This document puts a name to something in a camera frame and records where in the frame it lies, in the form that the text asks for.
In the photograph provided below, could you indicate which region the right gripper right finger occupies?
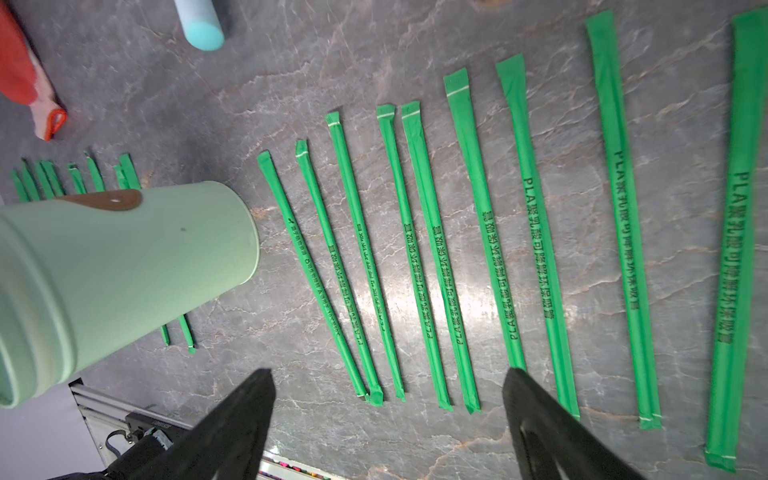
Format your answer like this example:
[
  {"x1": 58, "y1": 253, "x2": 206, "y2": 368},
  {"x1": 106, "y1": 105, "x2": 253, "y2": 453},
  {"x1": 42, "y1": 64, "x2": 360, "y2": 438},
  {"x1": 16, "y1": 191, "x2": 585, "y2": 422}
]
[{"x1": 503, "y1": 368, "x2": 642, "y2": 479}]

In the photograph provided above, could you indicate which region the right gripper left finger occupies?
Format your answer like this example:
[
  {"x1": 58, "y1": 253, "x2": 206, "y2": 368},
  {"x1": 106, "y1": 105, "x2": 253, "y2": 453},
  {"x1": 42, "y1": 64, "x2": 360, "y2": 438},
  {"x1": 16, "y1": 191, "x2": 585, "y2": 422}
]
[{"x1": 130, "y1": 369, "x2": 276, "y2": 479}]

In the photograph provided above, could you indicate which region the light green metal cup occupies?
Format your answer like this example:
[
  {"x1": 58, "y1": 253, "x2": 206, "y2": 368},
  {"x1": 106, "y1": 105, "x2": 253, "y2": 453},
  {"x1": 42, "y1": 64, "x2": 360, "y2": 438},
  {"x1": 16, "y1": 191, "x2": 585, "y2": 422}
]
[{"x1": 1, "y1": 181, "x2": 260, "y2": 409}]

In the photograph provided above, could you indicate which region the twelfth green straw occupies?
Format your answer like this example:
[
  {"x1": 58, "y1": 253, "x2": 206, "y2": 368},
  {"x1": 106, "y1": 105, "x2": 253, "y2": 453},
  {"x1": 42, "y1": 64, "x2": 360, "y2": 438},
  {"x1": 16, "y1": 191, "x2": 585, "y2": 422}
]
[{"x1": 119, "y1": 153, "x2": 196, "y2": 355}]

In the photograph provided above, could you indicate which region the fifteenth green straw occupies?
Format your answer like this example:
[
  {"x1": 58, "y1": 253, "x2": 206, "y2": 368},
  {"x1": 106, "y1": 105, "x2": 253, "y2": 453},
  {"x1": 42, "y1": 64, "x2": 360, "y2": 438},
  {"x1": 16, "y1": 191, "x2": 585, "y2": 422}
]
[{"x1": 67, "y1": 163, "x2": 87, "y2": 195}]

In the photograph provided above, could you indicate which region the nineteenth green straw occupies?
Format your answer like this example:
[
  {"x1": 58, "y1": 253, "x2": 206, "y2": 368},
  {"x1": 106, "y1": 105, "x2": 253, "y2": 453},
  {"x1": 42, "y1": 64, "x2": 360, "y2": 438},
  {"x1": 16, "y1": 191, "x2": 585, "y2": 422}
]
[{"x1": 34, "y1": 161, "x2": 55, "y2": 200}]

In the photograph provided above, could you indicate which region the seventeenth green straw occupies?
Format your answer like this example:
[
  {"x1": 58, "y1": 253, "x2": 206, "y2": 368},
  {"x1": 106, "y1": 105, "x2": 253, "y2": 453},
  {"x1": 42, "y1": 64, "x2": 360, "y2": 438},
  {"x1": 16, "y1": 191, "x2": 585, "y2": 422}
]
[{"x1": 20, "y1": 159, "x2": 41, "y2": 201}]

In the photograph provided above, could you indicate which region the eighteenth green straw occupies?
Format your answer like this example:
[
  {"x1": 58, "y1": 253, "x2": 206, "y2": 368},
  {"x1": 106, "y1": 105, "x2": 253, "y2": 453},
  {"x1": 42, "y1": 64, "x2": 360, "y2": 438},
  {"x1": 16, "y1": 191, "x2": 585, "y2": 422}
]
[{"x1": 11, "y1": 169, "x2": 30, "y2": 203}]

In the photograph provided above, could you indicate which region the sixteenth green straw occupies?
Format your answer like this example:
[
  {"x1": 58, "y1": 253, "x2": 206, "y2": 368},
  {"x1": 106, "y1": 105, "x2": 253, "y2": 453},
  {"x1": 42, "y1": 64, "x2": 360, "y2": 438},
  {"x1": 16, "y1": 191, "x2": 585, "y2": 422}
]
[{"x1": 42, "y1": 160, "x2": 65, "y2": 198}]

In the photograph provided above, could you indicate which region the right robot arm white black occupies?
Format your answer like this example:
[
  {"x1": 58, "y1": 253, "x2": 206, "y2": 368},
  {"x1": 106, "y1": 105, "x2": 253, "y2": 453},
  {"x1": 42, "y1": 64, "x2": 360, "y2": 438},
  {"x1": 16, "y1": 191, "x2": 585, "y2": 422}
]
[{"x1": 70, "y1": 368, "x2": 641, "y2": 479}]

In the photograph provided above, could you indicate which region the red work glove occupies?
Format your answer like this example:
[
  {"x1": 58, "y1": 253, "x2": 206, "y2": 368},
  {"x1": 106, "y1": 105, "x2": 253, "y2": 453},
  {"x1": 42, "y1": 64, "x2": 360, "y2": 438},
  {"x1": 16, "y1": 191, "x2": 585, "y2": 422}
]
[{"x1": 1, "y1": 1, "x2": 67, "y2": 141}]

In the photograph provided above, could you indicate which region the light blue garden trowel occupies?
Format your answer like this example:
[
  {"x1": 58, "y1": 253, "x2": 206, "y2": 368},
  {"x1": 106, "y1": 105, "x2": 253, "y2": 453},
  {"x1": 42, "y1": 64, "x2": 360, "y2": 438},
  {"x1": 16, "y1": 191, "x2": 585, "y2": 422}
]
[{"x1": 174, "y1": 0, "x2": 225, "y2": 51}]

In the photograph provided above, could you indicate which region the aluminium front rail frame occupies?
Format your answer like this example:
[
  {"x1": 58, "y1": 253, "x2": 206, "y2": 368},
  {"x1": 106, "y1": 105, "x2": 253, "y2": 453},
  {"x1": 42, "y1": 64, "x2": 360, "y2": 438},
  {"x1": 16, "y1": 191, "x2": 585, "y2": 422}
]
[{"x1": 68, "y1": 379, "x2": 349, "y2": 480}]

